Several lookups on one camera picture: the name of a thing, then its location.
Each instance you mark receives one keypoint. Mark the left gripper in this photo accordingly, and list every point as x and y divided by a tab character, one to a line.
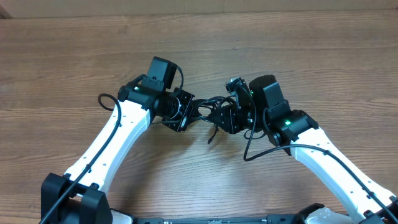
178	124

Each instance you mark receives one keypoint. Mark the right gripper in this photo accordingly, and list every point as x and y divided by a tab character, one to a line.
229	114

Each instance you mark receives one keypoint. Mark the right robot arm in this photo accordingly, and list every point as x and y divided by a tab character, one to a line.
261	106

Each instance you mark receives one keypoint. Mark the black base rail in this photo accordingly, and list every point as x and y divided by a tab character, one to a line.
268	219

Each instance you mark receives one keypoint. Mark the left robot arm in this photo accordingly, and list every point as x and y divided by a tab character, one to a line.
80	194

